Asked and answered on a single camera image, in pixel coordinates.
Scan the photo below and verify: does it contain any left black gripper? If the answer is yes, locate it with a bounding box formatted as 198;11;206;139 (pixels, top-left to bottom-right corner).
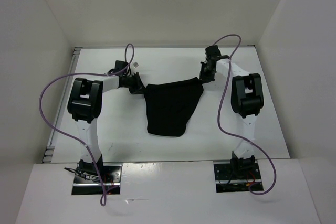
123;72;148;94

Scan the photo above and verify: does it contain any black skirt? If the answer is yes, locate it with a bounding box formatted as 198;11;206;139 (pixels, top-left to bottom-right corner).
144;77;204;137

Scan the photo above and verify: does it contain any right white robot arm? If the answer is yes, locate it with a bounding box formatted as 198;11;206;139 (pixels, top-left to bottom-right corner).
200;45;264;178

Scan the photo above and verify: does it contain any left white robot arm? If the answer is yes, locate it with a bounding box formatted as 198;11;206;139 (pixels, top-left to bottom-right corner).
67;60;145;182

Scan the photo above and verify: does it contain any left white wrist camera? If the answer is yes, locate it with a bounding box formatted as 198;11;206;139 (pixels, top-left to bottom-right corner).
129;62;139;75

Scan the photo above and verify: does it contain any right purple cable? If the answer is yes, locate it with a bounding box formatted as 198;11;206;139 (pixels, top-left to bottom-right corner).
211;34;278;196

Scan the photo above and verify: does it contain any purple cable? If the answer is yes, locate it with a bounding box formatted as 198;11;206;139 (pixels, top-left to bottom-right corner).
211;34;278;196
38;42;136;207

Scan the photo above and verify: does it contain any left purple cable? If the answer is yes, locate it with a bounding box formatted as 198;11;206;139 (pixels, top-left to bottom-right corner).
38;42;136;207

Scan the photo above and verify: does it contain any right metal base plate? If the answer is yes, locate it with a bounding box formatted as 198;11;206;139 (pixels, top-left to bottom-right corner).
213;162;264;193

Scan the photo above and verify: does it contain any metal base plate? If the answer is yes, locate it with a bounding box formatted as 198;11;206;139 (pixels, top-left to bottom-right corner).
65;163;122;195
213;162;264;193

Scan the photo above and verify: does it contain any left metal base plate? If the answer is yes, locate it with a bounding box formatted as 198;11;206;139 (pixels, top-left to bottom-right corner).
65;163;122;195

